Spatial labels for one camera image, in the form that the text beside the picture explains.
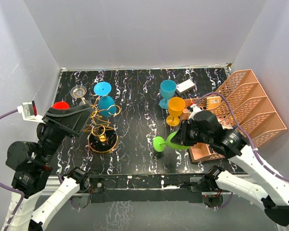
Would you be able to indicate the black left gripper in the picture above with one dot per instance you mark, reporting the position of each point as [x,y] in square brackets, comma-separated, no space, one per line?
[73,119]

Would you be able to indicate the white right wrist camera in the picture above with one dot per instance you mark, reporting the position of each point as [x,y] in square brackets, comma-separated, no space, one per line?
[193,109]

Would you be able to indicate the green wine glass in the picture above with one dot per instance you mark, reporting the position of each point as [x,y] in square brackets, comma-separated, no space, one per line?
[160,144]

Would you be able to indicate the gold wire glass rack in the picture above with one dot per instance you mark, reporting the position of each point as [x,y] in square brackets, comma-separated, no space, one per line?
[102,137]

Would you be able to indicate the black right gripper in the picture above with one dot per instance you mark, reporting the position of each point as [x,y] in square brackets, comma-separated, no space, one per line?
[181,137]

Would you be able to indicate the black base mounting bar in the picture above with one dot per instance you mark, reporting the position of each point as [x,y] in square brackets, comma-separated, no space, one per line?
[148,187]

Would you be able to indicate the yellow wine glass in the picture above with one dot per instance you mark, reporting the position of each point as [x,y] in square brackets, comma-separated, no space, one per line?
[176,106]

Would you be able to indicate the white small box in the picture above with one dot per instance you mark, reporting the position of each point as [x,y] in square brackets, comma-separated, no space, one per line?
[185,86]

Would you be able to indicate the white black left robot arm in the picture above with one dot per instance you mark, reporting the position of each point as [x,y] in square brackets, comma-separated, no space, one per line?
[30,161]

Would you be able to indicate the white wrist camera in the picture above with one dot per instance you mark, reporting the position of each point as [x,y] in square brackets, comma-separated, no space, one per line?
[193,109]
[29,112]

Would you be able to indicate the pink plastic file organizer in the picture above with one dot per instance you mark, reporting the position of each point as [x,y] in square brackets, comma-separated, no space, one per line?
[248,107]

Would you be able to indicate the blue wine glass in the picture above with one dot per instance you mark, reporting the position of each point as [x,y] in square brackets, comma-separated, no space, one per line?
[106,104]

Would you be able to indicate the clear wine glass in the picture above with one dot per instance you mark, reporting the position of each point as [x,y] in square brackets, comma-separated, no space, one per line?
[78,92]

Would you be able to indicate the teal wine glass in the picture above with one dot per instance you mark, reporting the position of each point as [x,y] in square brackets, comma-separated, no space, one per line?
[167,91]

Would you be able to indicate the red wine glass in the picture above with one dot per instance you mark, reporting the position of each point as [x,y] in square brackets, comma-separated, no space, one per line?
[61,105]

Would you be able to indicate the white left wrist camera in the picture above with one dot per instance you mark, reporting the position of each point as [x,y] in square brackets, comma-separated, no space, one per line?
[29,112]

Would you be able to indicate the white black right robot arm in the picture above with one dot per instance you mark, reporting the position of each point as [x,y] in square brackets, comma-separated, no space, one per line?
[270,192]

